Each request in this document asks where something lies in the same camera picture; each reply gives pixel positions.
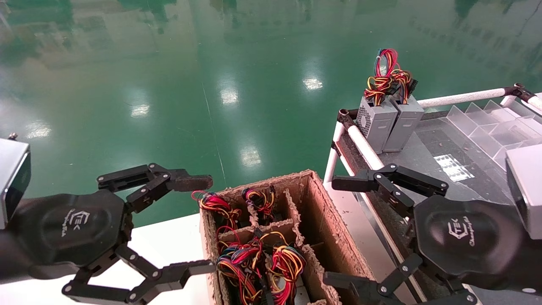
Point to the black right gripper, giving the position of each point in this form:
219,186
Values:
465,237

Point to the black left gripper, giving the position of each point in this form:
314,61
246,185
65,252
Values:
76,228

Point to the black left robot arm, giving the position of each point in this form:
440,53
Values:
6,254

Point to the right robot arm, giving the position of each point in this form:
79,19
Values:
534,262

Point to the brown cardboard divider box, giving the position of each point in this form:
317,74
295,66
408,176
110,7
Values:
326,220

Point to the grey mesh-sided power supply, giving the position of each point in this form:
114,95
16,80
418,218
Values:
379,127

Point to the grey plain-sided power supply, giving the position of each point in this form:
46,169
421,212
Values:
404,127

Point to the black tube corner joint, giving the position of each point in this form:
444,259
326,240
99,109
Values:
346,117

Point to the clear acrylic divider tray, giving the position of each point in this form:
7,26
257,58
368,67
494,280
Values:
487,127

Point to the black tube joint clamp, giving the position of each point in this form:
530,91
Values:
518,91

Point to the long white frame tube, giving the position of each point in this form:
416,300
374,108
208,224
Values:
364,146

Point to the white frame leg tube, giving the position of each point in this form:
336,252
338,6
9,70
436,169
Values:
334,156

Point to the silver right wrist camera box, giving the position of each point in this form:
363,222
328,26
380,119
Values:
527,186

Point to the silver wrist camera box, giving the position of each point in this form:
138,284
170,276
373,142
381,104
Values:
10,178
527,186

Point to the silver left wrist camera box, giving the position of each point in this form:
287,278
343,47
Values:
10,178

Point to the short white frame tube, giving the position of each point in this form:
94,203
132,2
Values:
535,103

